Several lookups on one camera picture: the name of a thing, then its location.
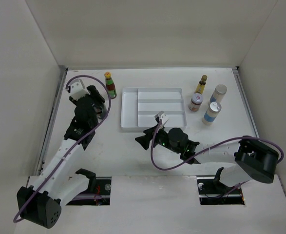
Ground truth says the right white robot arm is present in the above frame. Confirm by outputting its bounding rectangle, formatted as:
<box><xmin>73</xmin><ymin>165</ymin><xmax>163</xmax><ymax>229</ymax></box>
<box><xmin>135</xmin><ymin>126</ymin><xmax>285</xmax><ymax>193</ymax></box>

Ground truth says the metal table rail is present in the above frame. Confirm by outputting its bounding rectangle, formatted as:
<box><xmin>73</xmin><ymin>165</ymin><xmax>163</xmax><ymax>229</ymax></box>
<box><xmin>33</xmin><ymin>65</ymin><xmax>68</xmax><ymax>176</ymax></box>
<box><xmin>232</xmin><ymin>67</ymin><xmax>259</xmax><ymax>137</ymax></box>

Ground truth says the left metal table rail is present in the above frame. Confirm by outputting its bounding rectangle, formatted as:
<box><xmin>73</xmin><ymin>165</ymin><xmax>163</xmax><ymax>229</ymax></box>
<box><xmin>33</xmin><ymin>65</ymin><xmax>68</xmax><ymax>176</ymax></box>

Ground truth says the yellow cap chili sauce bottle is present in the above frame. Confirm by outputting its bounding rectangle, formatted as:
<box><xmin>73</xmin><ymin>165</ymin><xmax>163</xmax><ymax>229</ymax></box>
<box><xmin>104</xmin><ymin>72</ymin><xmax>117</xmax><ymax>99</ymax></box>

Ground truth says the white lid brown sauce jar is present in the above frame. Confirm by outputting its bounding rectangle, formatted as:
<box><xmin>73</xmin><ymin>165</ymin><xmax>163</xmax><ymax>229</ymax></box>
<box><xmin>189</xmin><ymin>93</ymin><xmax>203</xmax><ymax>112</ymax></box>

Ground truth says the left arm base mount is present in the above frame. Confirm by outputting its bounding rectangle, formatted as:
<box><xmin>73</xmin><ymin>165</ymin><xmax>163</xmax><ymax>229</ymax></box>
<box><xmin>67</xmin><ymin>177</ymin><xmax>112</xmax><ymax>206</ymax></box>

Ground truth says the grey cap white shaker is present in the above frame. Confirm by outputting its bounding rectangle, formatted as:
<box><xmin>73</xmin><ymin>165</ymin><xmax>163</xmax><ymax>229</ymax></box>
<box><xmin>208</xmin><ymin>84</ymin><xmax>227</xmax><ymax>105</ymax></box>

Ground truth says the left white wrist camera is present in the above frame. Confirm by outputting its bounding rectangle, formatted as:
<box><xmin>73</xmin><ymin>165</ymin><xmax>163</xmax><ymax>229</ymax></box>
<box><xmin>68</xmin><ymin>78</ymin><xmax>89</xmax><ymax>100</ymax></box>

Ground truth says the small yellow oil bottle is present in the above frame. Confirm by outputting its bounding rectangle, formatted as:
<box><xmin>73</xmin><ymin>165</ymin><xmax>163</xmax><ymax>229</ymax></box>
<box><xmin>195</xmin><ymin>75</ymin><xmax>208</xmax><ymax>94</ymax></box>

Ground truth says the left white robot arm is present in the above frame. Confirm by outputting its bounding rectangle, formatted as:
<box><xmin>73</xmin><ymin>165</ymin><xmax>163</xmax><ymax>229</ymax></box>
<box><xmin>13</xmin><ymin>82</ymin><xmax>110</xmax><ymax>229</ymax></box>

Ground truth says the right metal table rail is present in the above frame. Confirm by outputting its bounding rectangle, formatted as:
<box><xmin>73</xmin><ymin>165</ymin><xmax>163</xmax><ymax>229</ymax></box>
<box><xmin>232</xmin><ymin>67</ymin><xmax>259</xmax><ymax>137</ymax></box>

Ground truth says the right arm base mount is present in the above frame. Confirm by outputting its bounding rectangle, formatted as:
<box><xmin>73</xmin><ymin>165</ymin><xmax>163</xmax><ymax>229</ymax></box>
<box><xmin>197</xmin><ymin>167</ymin><xmax>245</xmax><ymax>205</ymax></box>

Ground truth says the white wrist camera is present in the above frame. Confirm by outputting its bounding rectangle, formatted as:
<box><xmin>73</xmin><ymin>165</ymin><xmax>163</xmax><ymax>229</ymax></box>
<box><xmin>68</xmin><ymin>78</ymin><xmax>89</xmax><ymax>100</ymax></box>
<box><xmin>154</xmin><ymin>111</ymin><xmax>169</xmax><ymax>128</ymax></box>

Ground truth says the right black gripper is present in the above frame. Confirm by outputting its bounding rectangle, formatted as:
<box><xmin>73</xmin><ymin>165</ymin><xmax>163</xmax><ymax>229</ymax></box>
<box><xmin>135</xmin><ymin>123</ymin><xmax>181</xmax><ymax>154</ymax></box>

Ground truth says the white flip cap shaker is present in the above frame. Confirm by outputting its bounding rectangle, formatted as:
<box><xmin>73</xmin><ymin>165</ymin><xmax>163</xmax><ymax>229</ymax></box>
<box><xmin>202</xmin><ymin>102</ymin><xmax>222</xmax><ymax>125</ymax></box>

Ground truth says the white divided plastic tray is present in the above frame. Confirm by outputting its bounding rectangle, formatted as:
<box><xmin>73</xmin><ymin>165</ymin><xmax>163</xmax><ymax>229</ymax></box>
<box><xmin>120</xmin><ymin>87</ymin><xmax>187</xmax><ymax>132</ymax></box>

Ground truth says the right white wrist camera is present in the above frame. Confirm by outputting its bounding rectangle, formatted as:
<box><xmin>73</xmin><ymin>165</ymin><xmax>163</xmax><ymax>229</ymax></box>
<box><xmin>154</xmin><ymin>111</ymin><xmax>169</xmax><ymax>128</ymax></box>

